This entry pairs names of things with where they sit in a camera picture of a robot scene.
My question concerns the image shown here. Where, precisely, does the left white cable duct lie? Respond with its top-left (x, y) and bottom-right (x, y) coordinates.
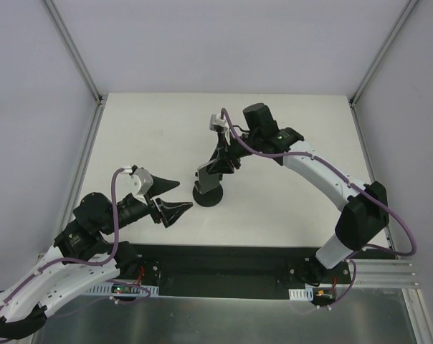
top-left (85, 282), bottom-right (159, 297)

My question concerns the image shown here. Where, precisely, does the right white cable duct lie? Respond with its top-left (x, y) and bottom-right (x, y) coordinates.
top-left (288, 287), bottom-right (314, 302)

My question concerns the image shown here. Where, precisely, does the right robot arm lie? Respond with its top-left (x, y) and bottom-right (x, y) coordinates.
top-left (194, 102), bottom-right (389, 285)

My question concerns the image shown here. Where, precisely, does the left aluminium frame post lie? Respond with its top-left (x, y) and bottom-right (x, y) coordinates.
top-left (41, 0), bottom-right (103, 105)

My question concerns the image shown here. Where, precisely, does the purple cable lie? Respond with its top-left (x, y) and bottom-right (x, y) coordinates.
top-left (0, 165), bottom-right (138, 340)
top-left (219, 107), bottom-right (418, 257)

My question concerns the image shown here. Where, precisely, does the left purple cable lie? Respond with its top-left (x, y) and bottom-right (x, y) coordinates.
top-left (0, 165), bottom-right (138, 340)

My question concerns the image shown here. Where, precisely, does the right aluminium frame post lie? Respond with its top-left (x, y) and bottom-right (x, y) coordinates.
top-left (348, 0), bottom-right (421, 108)

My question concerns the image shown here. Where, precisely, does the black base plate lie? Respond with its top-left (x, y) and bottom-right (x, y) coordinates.
top-left (115, 242), bottom-right (357, 298)

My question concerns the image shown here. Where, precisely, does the aluminium frame post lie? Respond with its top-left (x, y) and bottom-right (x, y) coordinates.
top-left (41, 0), bottom-right (103, 105)
top-left (348, 0), bottom-right (421, 108)

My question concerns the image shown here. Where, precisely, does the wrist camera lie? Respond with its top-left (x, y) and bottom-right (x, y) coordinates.
top-left (123, 166), bottom-right (153, 199)
top-left (209, 114), bottom-right (230, 141)

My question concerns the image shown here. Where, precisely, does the black phone stand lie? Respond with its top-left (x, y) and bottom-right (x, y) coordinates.
top-left (192, 174), bottom-right (224, 208)

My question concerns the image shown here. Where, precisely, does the white cable duct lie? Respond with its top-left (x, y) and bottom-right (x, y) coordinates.
top-left (288, 287), bottom-right (314, 302)
top-left (85, 282), bottom-right (159, 297)

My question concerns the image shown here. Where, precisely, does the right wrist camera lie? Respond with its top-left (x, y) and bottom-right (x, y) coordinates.
top-left (209, 114), bottom-right (230, 141)

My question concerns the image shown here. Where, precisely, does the black smartphone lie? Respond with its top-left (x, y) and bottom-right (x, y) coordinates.
top-left (195, 159), bottom-right (221, 194)

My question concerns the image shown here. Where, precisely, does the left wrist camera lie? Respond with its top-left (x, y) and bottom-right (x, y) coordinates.
top-left (123, 166), bottom-right (153, 199)

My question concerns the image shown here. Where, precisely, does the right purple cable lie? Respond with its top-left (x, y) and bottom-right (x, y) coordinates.
top-left (219, 107), bottom-right (418, 257)

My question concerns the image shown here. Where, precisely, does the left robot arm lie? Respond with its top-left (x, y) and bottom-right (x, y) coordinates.
top-left (0, 166), bottom-right (193, 343)

